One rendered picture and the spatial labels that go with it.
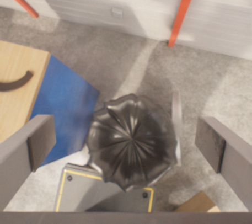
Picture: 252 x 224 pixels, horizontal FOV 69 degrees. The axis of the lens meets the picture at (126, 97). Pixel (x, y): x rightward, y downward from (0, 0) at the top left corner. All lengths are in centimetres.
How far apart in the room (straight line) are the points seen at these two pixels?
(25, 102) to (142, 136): 66
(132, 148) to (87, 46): 115
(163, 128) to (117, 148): 31
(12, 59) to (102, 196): 104
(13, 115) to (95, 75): 104
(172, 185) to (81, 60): 140
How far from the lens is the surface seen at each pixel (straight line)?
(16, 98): 92
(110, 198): 147
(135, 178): 107
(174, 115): 117
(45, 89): 94
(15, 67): 96
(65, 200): 156
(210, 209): 155
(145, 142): 116
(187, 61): 182
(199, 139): 17
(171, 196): 179
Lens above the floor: 167
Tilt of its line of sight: 80 degrees down
